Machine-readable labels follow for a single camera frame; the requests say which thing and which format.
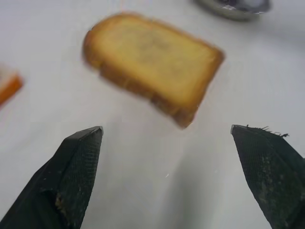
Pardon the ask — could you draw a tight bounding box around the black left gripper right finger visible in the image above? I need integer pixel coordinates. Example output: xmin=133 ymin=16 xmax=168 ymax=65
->
xmin=230 ymin=124 xmax=305 ymax=229

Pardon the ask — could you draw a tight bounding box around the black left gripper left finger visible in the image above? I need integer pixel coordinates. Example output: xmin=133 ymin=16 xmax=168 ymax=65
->
xmin=0 ymin=125 xmax=104 ymax=229

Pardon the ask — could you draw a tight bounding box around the orange-edged bread slice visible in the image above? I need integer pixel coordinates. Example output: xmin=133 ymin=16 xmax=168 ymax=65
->
xmin=0 ymin=63 xmax=24 ymax=108

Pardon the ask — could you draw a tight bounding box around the toasted bread slice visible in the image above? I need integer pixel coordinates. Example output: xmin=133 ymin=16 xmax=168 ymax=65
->
xmin=81 ymin=11 xmax=226 ymax=130

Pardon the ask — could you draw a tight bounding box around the silver metal bowl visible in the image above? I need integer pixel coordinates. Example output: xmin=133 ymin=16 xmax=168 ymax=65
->
xmin=194 ymin=0 xmax=272 ymax=21

